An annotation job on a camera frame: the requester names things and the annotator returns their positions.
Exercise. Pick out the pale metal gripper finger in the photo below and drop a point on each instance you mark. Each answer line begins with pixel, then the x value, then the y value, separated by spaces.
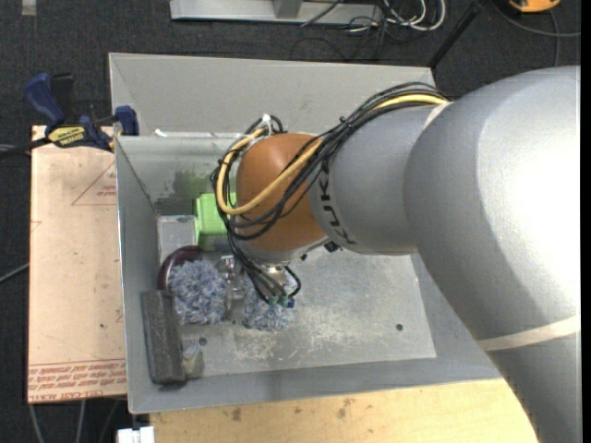
pixel 236 307
pixel 232 272

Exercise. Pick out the brown cardboard board, red print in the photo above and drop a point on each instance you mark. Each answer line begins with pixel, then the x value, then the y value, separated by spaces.
pixel 74 270

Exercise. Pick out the clear glass thing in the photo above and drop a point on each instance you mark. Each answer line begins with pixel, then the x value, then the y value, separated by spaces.
pixel 193 359

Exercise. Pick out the blue and white fluffy cloth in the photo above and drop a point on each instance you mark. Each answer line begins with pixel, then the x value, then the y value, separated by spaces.
pixel 196 293

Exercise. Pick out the light green box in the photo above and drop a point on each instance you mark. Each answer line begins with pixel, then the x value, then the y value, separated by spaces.
pixel 210 222

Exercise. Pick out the dark grey flat block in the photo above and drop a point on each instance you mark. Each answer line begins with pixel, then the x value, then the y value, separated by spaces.
pixel 161 335

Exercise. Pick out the grey rectangular block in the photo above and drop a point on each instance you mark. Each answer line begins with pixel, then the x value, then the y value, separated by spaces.
pixel 175 235

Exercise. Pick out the grey metal bin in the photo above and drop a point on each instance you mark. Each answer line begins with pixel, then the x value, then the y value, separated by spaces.
pixel 351 321

